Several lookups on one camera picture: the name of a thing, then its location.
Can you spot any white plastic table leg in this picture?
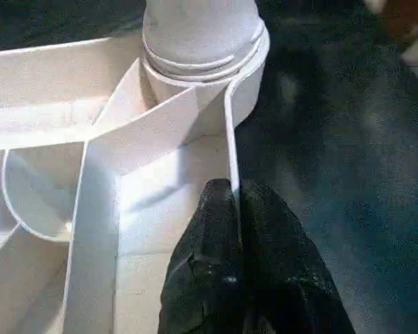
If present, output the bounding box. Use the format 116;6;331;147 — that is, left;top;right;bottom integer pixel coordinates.
141;0;265;84

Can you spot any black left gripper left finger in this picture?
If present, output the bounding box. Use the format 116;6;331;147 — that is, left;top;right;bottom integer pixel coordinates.
157;177;247;334

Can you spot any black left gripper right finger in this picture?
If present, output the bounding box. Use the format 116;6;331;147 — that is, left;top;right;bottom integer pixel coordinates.
238;180;356;334

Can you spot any black work mat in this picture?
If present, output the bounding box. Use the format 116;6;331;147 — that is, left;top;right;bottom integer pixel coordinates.
0;0;418;334

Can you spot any white plastic table top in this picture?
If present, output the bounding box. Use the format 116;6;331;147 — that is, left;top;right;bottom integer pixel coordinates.
0;26;271;334

